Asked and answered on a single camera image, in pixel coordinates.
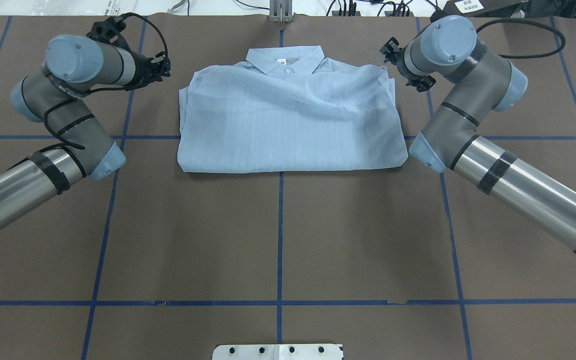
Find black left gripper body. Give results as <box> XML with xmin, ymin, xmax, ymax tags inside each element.
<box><xmin>135</xmin><ymin>52</ymin><xmax>171</xmax><ymax>89</ymax></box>

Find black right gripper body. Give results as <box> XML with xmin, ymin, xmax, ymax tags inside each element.
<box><xmin>380</xmin><ymin>37</ymin><xmax>437</xmax><ymax>92</ymax></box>

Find light blue button-up shirt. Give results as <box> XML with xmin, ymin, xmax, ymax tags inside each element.
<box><xmin>177</xmin><ymin>46</ymin><xmax>409</xmax><ymax>174</ymax></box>

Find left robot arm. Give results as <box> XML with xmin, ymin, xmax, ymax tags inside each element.
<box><xmin>0</xmin><ymin>34</ymin><xmax>170</xmax><ymax>230</ymax></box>

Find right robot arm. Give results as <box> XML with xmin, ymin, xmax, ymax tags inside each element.
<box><xmin>379</xmin><ymin>14</ymin><xmax>576</xmax><ymax>256</ymax></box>

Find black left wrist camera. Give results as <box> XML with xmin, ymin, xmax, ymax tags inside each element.
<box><xmin>86</xmin><ymin>14</ymin><xmax>131</xmax><ymax>51</ymax></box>

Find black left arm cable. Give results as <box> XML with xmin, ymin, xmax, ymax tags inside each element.
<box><xmin>43</xmin><ymin>12</ymin><xmax>170</xmax><ymax>151</ymax></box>

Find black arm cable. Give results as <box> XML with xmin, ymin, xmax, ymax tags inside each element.
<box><xmin>43</xmin><ymin>12</ymin><xmax>170</xmax><ymax>151</ymax></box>
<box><xmin>473</xmin><ymin>18</ymin><xmax>567</xmax><ymax>61</ymax></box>

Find grey aluminium post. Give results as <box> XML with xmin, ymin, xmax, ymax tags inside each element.
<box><xmin>269</xmin><ymin>0</ymin><xmax>294</xmax><ymax>23</ymax></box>

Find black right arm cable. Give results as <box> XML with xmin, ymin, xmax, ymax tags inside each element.
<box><xmin>473</xmin><ymin>18</ymin><xmax>567</xmax><ymax>61</ymax></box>

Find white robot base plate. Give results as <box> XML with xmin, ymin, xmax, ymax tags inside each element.
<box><xmin>212</xmin><ymin>343</ymin><xmax>345</xmax><ymax>360</ymax></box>

